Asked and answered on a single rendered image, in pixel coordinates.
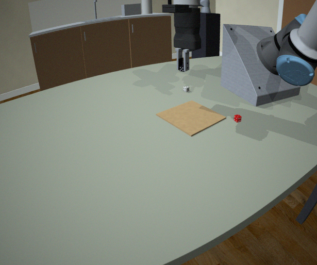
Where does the tan mat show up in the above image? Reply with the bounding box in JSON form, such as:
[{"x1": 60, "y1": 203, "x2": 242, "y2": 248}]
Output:
[{"x1": 156, "y1": 100, "x2": 226, "y2": 136}]

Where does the red die with white pips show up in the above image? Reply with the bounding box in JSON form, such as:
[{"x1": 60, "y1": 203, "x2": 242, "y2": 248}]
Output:
[{"x1": 234, "y1": 115, "x2": 241, "y2": 122}]

